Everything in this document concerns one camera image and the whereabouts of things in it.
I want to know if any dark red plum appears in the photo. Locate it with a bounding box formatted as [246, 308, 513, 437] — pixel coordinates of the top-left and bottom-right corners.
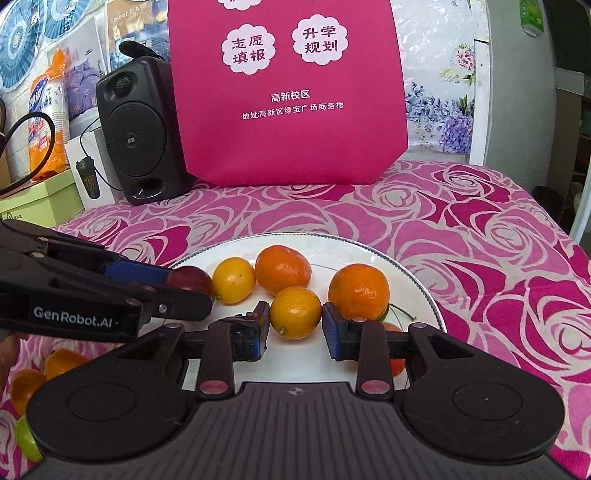
[166, 266, 216, 299]

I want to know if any small red apple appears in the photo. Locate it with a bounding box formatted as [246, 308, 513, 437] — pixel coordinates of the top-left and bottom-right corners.
[383, 322, 405, 377]

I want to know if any mandarin orange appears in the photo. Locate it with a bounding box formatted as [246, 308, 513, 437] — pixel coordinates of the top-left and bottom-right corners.
[45, 348, 88, 380]
[254, 245, 311, 296]
[328, 263, 390, 321]

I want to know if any yellow kumquat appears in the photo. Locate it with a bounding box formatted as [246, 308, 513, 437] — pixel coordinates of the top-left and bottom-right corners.
[270, 286, 322, 340]
[212, 257, 256, 305]

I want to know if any large orange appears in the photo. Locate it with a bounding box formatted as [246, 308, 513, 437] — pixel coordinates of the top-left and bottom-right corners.
[10, 369, 47, 416]

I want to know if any green apple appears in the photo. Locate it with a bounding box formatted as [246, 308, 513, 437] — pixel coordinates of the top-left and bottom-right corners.
[15, 415, 43, 463]

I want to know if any white round plate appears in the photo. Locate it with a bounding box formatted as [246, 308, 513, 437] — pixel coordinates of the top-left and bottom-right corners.
[173, 233, 447, 388]

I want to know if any green gift box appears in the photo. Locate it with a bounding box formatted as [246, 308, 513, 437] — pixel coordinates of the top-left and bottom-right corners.
[1, 170, 83, 228]

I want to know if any white product box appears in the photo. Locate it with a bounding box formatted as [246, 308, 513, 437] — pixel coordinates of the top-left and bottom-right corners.
[65, 126, 123, 210]

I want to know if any black speaker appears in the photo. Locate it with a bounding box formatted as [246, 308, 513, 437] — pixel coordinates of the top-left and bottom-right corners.
[96, 56, 193, 205]

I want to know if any pink rose tablecloth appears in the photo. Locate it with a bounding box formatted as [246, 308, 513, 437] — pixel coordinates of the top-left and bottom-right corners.
[0, 158, 591, 480]

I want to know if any orange snack bag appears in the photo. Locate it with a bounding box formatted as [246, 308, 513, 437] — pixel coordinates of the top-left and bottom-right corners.
[27, 49, 69, 182]

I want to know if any magenta paper bag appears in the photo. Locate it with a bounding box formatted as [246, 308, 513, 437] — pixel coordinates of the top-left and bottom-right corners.
[168, 0, 409, 186]

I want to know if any black cable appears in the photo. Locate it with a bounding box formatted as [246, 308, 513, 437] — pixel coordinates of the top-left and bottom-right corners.
[0, 111, 56, 197]

